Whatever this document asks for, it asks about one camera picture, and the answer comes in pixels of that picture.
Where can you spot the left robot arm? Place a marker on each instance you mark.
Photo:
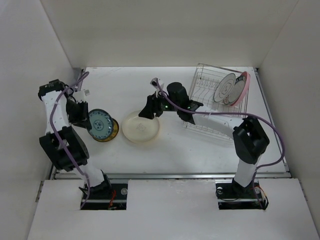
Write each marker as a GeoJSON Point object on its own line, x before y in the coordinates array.
{"type": "Point", "coordinates": [61, 143]}

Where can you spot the blue floral plate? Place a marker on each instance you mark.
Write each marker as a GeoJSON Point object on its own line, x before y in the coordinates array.
{"type": "Point", "coordinates": [102, 124]}

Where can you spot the yellow brown patterned plate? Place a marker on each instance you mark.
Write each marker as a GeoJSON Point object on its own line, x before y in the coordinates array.
{"type": "Point", "coordinates": [114, 133]}

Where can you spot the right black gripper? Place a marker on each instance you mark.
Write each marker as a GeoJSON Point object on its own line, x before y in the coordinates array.
{"type": "Point", "coordinates": [152, 107]}

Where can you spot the white plate dark lettered rim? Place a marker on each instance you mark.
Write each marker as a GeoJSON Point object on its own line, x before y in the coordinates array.
{"type": "Point", "coordinates": [236, 91]}

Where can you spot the tan yellow plate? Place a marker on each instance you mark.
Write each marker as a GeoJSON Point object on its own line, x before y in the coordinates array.
{"type": "Point", "coordinates": [157, 135]}

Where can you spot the pink plate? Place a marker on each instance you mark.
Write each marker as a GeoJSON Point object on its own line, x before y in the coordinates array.
{"type": "Point", "coordinates": [242, 96]}

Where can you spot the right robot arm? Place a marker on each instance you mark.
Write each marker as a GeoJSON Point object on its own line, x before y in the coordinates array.
{"type": "Point", "coordinates": [249, 138]}

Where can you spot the aluminium front rail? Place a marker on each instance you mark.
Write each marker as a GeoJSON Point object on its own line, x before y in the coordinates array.
{"type": "Point", "coordinates": [59, 175]}

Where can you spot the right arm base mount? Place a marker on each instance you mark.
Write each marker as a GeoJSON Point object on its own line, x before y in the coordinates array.
{"type": "Point", "coordinates": [231, 196]}

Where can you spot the cream white bear plate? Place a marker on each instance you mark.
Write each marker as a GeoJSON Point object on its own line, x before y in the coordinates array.
{"type": "Point", "coordinates": [126, 123]}

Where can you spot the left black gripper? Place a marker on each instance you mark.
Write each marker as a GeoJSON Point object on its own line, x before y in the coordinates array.
{"type": "Point", "coordinates": [82, 120]}

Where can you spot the white plate green rim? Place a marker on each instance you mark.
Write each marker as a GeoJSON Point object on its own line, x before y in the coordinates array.
{"type": "Point", "coordinates": [224, 87]}

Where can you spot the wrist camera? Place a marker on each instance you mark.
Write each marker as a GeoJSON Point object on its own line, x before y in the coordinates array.
{"type": "Point", "coordinates": [157, 83]}
{"type": "Point", "coordinates": [81, 96]}

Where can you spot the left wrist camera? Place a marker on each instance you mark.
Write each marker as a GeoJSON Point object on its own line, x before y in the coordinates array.
{"type": "Point", "coordinates": [81, 96]}

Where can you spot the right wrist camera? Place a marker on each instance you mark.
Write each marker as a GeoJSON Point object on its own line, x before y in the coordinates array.
{"type": "Point", "coordinates": [157, 83]}

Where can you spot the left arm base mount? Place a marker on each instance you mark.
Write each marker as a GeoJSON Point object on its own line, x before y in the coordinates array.
{"type": "Point", "coordinates": [114, 199]}

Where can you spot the chrome wire dish rack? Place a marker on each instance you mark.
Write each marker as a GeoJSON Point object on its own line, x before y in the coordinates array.
{"type": "Point", "coordinates": [204, 83]}

